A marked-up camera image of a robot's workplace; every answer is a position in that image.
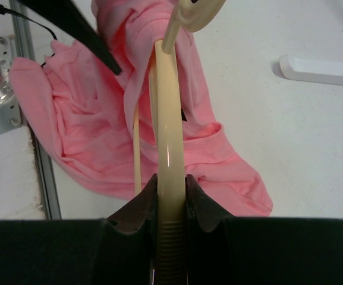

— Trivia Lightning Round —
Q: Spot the beige plastic hanger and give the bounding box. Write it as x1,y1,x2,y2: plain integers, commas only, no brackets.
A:
149,1,224,284

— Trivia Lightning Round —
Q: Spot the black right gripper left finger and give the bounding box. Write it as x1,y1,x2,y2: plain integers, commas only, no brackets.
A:
0,176,158,284

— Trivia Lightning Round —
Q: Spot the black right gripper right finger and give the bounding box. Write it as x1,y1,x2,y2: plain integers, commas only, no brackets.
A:
185,175,343,284

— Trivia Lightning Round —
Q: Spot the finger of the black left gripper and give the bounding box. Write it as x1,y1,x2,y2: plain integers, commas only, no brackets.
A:
20,0,122,75

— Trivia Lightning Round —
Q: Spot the pink t shirt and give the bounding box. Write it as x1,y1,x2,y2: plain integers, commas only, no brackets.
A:
10,1,273,216

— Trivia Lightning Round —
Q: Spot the white metal clothes rack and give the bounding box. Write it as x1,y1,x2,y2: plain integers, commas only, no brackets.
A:
279,55,343,86

